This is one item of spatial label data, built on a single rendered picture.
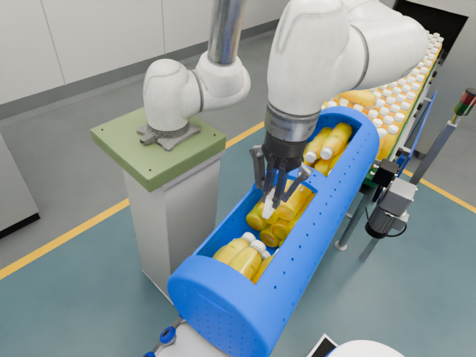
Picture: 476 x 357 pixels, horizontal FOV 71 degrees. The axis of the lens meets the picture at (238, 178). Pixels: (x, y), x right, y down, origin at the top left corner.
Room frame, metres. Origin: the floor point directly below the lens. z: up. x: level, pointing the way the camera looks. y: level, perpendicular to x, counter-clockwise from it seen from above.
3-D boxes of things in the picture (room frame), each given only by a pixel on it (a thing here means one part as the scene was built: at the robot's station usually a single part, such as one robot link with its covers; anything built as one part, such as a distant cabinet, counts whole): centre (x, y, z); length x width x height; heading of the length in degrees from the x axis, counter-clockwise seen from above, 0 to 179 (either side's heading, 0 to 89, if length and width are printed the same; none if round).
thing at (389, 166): (1.08, -0.61, 0.95); 0.10 x 0.07 x 0.10; 63
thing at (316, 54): (0.49, -0.09, 1.66); 0.13 x 0.11 x 0.16; 122
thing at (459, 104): (1.31, -0.91, 1.18); 0.06 x 0.06 x 0.05
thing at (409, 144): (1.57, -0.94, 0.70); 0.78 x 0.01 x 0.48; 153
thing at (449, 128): (1.31, -0.91, 0.55); 0.04 x 0.04 x 1.10; 63
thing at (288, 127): (0.49, -0.08, 1.55); 0.09 x 0.09 x 0.06
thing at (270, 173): (0.49, -0.07, 1.41); 0.04 x 0.01 x 0.11; 153
